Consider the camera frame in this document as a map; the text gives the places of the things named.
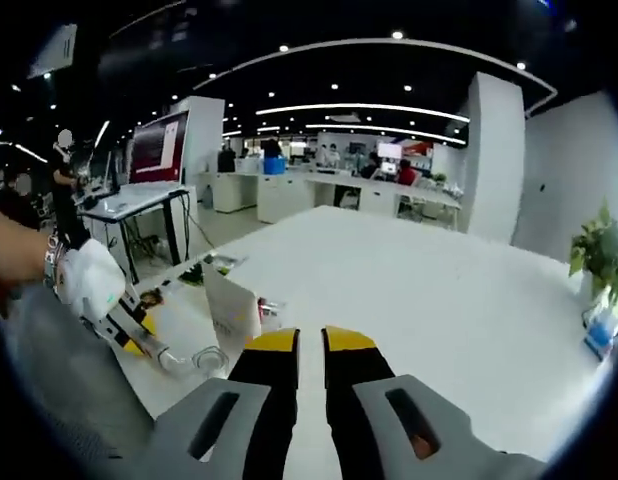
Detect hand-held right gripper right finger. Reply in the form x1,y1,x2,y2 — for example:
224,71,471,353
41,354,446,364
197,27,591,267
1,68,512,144
321,324,496,480

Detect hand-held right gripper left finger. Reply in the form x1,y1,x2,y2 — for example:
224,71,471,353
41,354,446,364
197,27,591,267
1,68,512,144
153,327,301,480

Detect clear skincare sachet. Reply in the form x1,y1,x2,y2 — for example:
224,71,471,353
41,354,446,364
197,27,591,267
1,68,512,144
206,253,250,275

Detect grey cloth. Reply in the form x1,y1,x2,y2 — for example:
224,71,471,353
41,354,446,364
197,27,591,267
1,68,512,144
0,284,158,466

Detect red-screen monitor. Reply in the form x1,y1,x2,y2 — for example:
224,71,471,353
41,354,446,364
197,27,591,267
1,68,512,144
128,110,190,186

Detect white office counter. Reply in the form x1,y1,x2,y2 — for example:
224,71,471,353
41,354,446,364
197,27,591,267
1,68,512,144
196,169,463,231

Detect hanging white sign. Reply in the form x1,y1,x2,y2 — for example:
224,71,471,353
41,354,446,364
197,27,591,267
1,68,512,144
27,23,79,80

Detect blue box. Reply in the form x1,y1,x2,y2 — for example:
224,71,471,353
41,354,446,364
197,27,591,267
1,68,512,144
582,299,618,360

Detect potted green plant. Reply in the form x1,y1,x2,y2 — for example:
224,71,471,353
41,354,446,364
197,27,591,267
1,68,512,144
568,198,618,307

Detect beaded bracelet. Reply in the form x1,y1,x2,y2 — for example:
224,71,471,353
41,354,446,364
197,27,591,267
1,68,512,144
42,232,64,290

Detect black cables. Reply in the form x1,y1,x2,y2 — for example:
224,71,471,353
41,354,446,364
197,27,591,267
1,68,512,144
77,182,198,284

